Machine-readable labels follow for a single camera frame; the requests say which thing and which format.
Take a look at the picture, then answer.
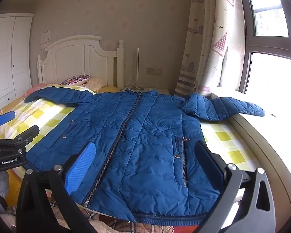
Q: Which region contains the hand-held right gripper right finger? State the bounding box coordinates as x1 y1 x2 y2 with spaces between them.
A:
195 141 277 233

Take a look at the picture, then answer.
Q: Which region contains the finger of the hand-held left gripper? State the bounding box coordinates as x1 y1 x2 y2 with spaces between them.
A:
0 125 40 148
0 111 16 133

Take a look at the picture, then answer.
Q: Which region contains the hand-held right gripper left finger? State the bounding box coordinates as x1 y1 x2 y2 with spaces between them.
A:
16 141 97 233

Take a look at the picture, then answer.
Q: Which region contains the blue puffer jacket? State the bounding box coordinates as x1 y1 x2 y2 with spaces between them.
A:
24 86 265 225

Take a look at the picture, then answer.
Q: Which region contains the person's left hand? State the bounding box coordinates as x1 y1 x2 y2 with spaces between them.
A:
0 171 10 197

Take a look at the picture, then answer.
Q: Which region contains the yellow checked bed cover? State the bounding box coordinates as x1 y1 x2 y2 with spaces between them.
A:
0 84 254 175

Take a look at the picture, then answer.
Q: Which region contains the pink floral bed sheet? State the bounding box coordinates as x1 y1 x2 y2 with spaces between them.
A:
0 83 61 112

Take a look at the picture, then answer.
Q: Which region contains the white wardrobe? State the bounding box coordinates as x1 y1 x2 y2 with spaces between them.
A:
0 13 34 113

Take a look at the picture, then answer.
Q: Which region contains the beige window ledge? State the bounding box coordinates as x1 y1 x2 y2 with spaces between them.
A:
211 92 291 214

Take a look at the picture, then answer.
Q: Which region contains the patterned pink pillow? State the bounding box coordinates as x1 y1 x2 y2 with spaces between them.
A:
61 75 91 86

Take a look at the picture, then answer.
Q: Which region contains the beige pillow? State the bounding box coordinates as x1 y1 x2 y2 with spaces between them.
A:
84 78 106 94

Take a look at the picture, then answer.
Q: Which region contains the orange yellow pillow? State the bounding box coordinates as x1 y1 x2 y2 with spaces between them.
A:
100 85 118 94

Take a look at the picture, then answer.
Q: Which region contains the white nightstand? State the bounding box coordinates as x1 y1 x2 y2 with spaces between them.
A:
121 87 170 96

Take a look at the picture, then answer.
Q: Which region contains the white wooden headboard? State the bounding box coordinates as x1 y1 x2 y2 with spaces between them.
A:
37 35 125 89

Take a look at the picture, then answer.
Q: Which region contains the printed cream curtain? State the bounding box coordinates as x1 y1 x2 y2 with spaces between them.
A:
175 0 244 97

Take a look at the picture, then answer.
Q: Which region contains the dark framed window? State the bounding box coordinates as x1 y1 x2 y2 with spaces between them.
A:
235 0 291 97

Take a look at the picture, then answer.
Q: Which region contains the white wall notice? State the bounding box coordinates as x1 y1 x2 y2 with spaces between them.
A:
41 30 51 44

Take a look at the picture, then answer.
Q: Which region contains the beige wall socket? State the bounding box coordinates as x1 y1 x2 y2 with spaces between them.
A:
146 67 162 76

